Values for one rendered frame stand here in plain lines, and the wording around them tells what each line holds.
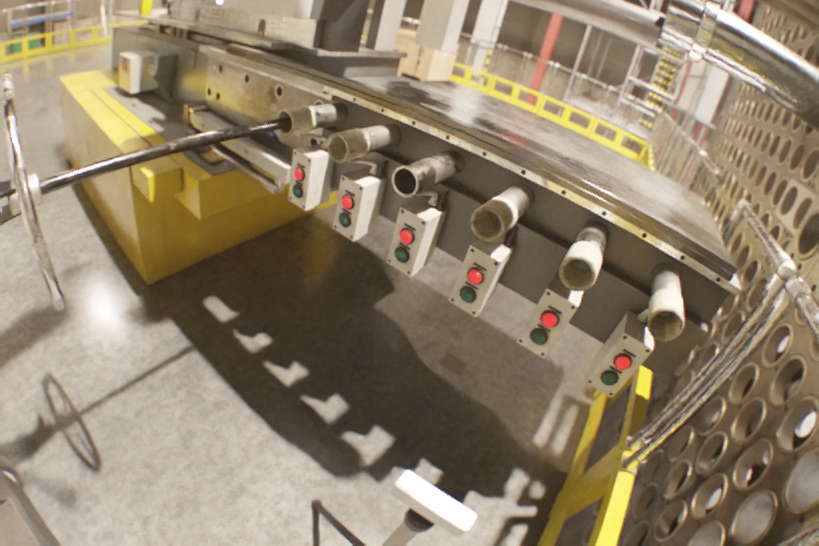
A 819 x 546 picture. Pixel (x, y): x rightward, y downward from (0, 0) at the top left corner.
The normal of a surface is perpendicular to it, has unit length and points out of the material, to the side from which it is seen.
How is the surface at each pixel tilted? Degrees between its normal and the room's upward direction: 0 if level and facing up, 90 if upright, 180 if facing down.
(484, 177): 90
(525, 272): 90
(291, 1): 90
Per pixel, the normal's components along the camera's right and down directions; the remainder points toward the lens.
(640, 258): -0.55, 0.34
